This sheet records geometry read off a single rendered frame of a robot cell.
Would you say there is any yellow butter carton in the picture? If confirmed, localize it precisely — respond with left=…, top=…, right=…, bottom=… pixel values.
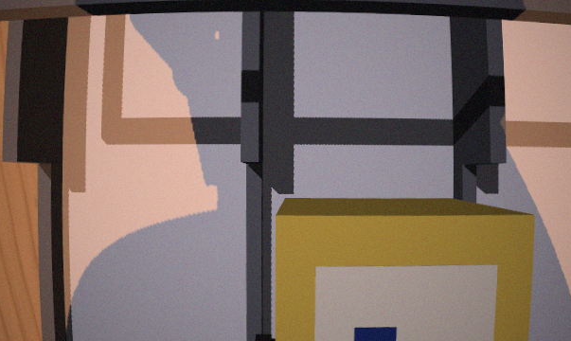
left=276, top=198, right=535, bottom=341

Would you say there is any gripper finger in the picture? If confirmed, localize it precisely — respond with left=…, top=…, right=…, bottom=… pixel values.
left=255, top=334, right=275, bottom=341

